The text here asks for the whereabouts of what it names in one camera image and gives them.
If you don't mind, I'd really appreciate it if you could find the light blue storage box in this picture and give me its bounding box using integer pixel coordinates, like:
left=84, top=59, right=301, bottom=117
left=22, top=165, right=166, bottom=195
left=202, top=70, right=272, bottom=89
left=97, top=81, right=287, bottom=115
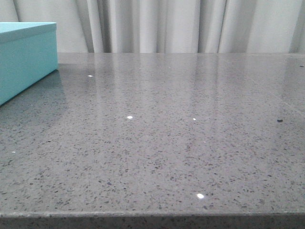
left=0, top=22, right=58, bottom=104

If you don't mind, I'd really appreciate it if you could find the grey pleated curtain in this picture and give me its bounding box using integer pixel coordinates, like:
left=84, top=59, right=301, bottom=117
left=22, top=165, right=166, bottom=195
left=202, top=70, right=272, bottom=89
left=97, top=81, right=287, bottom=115
left=0, top=0, right=305, bottom=53

